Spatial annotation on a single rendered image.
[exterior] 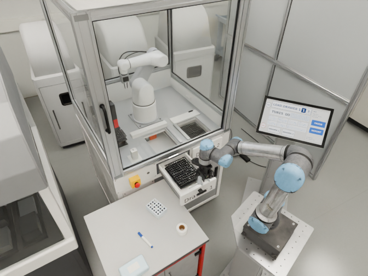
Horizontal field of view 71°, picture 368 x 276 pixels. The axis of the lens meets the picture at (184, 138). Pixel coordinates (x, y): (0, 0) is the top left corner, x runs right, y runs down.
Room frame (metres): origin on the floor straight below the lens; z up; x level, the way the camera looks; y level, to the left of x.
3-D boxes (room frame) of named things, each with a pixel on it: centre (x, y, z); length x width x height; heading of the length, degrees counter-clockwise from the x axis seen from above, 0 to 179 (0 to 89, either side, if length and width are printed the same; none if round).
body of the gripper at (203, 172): (1.06, -0.13, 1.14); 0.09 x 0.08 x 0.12; 33
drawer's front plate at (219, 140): (1.54, -0.19, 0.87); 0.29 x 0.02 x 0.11; 123
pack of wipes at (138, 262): (0.62, 0.27, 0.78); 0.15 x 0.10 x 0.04; 126
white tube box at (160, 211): (1.02, 0.18, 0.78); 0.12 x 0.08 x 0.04; 48
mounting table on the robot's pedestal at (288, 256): (0.89, -0.55, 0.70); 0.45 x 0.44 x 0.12; 48
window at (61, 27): (1.53, 0.71, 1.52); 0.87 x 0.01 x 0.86; 33
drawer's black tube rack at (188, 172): (1.27, 0.01, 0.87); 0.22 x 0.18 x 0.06; 33
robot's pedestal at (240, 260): (0.91, -0.53, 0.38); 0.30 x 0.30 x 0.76; 48
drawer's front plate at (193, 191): (1.10, -0.10, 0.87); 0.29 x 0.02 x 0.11; 123
